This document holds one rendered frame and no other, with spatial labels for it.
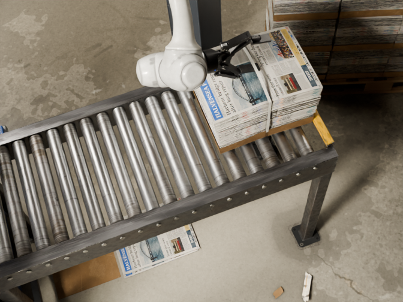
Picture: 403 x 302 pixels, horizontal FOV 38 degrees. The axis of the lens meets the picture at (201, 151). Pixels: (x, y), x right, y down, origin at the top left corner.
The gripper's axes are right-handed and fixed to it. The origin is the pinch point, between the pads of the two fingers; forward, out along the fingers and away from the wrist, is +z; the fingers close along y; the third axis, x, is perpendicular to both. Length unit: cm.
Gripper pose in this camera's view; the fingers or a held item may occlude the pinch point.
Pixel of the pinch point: (261, 53)
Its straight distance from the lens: 192.8
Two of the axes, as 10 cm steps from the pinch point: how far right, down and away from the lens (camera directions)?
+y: -1.7, 5.4, 8.3
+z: 9.2, -2.0, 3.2
